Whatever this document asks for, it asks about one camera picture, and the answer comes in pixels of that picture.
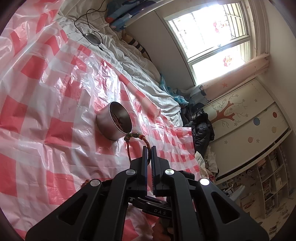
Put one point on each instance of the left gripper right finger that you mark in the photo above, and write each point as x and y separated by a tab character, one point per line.
199	209

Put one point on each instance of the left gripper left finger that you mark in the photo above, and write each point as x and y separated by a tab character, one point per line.
97	211

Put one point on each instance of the bookshelf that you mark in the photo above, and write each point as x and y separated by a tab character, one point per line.
264	191

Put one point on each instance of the round silver metal tin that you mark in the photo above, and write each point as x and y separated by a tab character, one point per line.
114	121

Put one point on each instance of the black jacket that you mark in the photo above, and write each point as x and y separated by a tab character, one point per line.
194	117

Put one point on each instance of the white wardrobe with tree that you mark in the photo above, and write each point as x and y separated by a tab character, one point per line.
247	123

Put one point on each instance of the red white checkered plastic sheet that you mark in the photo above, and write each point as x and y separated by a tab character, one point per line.
51	91

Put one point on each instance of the light blue plastic bag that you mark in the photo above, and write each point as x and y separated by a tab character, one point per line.
178	98

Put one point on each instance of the pink star curtain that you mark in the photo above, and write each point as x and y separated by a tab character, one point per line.
214	88

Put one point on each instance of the window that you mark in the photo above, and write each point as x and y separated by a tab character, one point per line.
215	38

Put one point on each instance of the round grey charger puck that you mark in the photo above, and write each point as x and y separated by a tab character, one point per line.
94	40

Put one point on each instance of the striped pillow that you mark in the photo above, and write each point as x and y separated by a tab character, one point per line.
133	42

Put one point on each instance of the white grid bedsheet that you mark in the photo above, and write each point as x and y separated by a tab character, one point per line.
80	17

